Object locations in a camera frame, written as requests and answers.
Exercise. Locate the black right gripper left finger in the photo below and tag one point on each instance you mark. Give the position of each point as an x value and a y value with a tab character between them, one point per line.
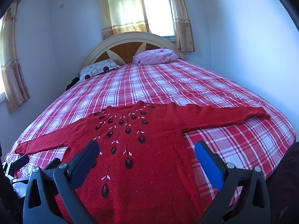
62	179

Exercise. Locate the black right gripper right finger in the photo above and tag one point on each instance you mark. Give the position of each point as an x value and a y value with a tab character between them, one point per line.
242	194

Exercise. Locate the red knit embroidered sweater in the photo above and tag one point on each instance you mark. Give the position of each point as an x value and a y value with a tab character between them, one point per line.
143	172

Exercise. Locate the red white plaid bedspread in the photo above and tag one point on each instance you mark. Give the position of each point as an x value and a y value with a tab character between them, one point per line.
256	142

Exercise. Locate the yellow side window curtain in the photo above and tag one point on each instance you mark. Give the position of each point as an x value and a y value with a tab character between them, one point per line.
15	88

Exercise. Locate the side window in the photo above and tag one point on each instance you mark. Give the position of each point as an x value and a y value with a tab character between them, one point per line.
2	89

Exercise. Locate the dark object beside bed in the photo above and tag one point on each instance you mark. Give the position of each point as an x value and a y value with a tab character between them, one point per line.
73	82

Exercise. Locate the grey patterned pillow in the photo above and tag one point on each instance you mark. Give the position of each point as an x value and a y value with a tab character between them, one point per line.
97	68

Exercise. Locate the yellow curtain right panel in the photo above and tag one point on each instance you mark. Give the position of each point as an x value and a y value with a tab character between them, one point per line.
184	34

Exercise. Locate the yellow curtain panel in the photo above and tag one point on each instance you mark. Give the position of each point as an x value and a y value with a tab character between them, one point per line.
184	34
120	16

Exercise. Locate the pink folded blanket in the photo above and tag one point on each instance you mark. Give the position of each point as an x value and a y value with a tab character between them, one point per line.
155	57

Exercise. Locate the cream wooden headboard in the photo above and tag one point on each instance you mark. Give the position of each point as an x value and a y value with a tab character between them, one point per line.
122	47

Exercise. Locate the bright back window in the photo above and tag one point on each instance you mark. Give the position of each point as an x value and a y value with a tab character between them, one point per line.
160	18

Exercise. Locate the yellow curtain left panel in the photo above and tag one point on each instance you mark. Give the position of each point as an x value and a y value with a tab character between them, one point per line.
120	16

